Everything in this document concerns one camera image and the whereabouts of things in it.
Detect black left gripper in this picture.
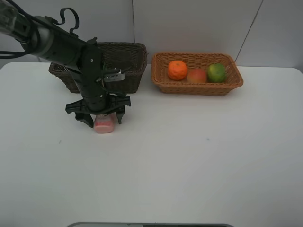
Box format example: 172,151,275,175
65,89,131,128

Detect pink detergent bottle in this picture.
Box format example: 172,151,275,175
94,114,114,134

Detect orange tangerine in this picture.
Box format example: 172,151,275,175
168,60,188,81

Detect red peach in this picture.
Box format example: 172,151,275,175
187,69,207,84

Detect green mango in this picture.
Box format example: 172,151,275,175
207,63,226,83

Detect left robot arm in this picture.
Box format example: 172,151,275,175
0,0,131,127

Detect dark brown wicker basket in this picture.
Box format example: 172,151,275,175
48,42,149,94

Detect orange wicker basket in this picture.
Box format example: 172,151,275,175
151,52,244,96

